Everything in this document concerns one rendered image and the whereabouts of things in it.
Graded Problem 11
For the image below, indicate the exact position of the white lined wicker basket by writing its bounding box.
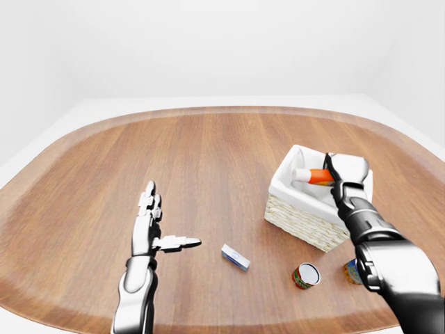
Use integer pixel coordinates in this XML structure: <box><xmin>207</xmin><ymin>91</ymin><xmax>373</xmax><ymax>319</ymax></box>
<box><xmin>264</xmin><ymin>144</ymin><xmax>374</xmax><ymax>254</ymax></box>

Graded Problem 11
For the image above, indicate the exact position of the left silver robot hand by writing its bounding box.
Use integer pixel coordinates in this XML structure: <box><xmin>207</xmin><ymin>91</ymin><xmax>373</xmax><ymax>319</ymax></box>
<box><xmin>131</xmin><ymin>180</ymin><xmax>203</xmax><ymax>260</ymax></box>

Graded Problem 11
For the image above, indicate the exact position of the orange ketchup bottle white cap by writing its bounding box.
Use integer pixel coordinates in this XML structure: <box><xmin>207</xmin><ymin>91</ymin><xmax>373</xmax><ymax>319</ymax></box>
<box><xmin>291</xmin><ymin>168</ymin><xmax>335</xmax><ymax>185</ymax></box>

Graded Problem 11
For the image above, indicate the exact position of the yellow blue tin can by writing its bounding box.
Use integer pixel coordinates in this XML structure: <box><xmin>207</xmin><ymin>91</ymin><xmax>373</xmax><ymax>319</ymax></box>
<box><xmin>342</xmin><ymin>257</ymin><xmax>364</xmax><ymax>286</ymax></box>

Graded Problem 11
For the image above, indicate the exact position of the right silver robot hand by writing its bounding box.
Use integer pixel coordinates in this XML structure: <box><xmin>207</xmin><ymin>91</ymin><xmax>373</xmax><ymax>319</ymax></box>
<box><xmin>323</xmin><ymin>152</ymin><xmax>370</xmax><ymax>187</ymax></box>

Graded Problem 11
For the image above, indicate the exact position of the small white blue box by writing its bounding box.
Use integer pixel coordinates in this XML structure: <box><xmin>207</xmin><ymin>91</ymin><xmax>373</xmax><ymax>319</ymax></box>
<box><xmin>220</xmin><ymin>244</ymin><xmax>252</xmax><ymax>273</ymax></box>

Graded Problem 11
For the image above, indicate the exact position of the red green tin can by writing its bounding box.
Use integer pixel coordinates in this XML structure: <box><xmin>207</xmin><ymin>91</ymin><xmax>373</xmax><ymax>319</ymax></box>
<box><xmin>291</xmin><ymin>262</ymin><xmax>322</xmax><ymax>290</ymax></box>

